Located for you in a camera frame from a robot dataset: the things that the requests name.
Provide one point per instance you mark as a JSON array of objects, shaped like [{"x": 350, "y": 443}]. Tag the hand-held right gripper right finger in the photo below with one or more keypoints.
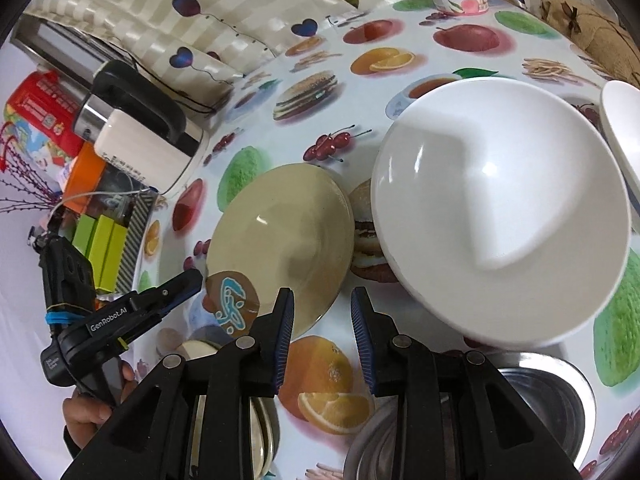
[{"x": 361, "y": 340}]

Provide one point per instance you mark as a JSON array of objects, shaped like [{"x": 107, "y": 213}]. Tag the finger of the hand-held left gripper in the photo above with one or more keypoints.
[
  {"x": 175, "y": 282},
  {"x": 152, "y": 321}
]

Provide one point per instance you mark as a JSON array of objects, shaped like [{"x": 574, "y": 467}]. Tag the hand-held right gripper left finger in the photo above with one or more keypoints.
[{"x": 285, "y": 340}]

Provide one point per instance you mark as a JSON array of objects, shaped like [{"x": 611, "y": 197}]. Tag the beige plate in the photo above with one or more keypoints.
[{"x": 280, "y": 230}]

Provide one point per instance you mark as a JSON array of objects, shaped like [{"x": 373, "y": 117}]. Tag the steel bowl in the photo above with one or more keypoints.
[{"x": 545, "y": 410}]

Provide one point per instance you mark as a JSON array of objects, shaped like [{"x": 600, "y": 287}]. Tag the large white bowl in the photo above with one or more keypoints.
[{"x": 500, "y": 185}]

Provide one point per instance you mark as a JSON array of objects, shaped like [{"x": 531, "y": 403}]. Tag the white bowl with blue stripe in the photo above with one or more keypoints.
[{"x": 625, "y": 130}]

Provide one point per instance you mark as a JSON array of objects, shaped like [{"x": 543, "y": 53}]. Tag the person's left hand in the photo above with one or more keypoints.
[{"x": 87, "y": 422}]

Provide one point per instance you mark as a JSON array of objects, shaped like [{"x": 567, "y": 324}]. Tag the striped box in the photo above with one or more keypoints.
[{"x": 134, "y": 240}]

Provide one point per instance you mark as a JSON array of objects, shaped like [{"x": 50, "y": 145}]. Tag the green box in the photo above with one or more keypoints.
[
  {"x": 85, "y": 232},
  {"x": 107, "y": 255}
]

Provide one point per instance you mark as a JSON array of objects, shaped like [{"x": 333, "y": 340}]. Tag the white electric kettle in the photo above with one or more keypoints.
[{"x": 142, "y": 155}]

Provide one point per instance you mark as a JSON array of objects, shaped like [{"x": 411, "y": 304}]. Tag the orange box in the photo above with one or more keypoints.
[{"x": 85, "y": 180}]

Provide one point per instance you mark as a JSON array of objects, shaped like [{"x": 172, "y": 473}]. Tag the purple flower twigs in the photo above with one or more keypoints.
[{"x": 25, "y": 187}]

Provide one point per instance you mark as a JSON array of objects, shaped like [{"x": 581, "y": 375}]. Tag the red canister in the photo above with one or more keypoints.
[{"x": 42, "y": 110}]

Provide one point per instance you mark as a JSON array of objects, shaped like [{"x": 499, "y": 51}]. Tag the food print tablecloth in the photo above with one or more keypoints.
[{"x": 320, "y": 110}]

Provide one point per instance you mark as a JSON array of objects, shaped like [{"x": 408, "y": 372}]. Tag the silver metal appliance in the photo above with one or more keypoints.
[{"x": 65, "y": 42}]

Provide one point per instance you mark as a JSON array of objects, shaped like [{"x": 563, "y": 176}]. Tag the striped heart print curtain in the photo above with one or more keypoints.
[{"x": 225, "y": 10}]

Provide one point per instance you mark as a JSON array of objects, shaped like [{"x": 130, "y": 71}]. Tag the brown burlap bag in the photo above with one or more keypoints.
[{"x": 600, "y": 40}]

